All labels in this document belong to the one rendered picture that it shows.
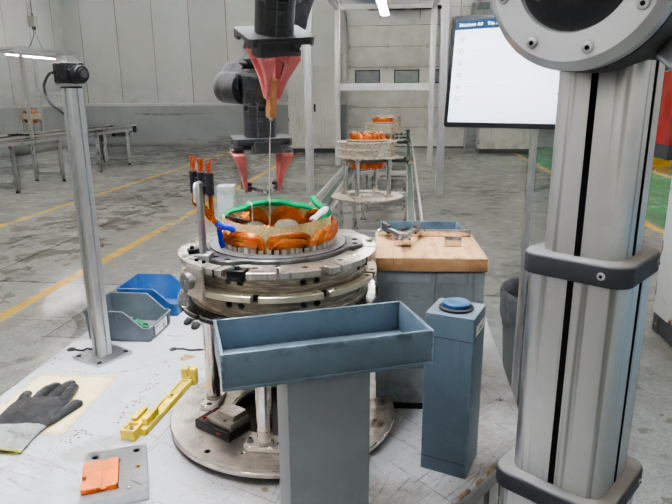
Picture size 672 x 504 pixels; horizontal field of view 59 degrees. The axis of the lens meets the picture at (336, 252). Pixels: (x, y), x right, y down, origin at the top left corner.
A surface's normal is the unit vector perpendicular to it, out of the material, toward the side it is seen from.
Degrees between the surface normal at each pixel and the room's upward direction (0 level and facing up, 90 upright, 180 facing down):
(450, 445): 90
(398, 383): 90
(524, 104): 83
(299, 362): 90
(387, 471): 0
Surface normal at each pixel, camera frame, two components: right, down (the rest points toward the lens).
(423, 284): -0.06, 0.26
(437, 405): -0.45, 0.23
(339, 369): 0.26, 0.25
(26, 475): 0.00, -0.97
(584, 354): -0.69, 0.19
